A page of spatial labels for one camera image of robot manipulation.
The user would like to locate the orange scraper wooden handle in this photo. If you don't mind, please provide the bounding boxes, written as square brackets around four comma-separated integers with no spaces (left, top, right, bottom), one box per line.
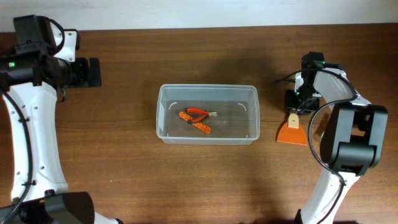
[276,113,308,146]

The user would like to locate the orange handled pliers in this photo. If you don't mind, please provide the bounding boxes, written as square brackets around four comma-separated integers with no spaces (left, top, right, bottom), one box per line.
[185,108,218,123]

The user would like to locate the orange socket holder strip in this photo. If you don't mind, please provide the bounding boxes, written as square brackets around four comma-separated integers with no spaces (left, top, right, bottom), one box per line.
[178,111,211,134]

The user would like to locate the clear plastic container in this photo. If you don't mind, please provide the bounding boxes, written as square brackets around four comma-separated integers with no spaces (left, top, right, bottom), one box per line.
[156,84,260,145]

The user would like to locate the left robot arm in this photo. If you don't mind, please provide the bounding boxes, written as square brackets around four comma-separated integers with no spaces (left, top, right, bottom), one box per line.
[1,15,111,224]

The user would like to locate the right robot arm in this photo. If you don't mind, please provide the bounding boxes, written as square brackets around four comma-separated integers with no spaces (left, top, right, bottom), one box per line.
[276,52,388,223]

